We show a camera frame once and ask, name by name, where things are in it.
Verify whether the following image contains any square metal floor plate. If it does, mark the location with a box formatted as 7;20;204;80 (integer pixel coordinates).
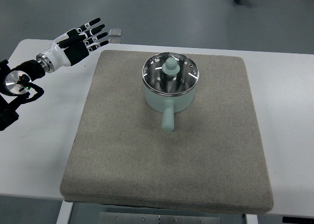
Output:
109;28;122;37

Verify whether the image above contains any grey metal base plate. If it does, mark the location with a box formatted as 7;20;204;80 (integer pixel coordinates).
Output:
98;212;221;224

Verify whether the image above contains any glass lid with green knob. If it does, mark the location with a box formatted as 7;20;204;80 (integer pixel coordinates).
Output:
142;52;199;97

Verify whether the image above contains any beige fabric mat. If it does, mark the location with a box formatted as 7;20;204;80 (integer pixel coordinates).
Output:
60;50;273;214

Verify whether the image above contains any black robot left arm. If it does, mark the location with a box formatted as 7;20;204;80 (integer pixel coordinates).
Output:
0;59;47;131

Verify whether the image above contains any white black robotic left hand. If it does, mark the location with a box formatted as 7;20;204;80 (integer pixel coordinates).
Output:
36;18;109;73

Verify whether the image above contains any mint green saucepan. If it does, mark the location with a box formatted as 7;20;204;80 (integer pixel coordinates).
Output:
143;84;196;132

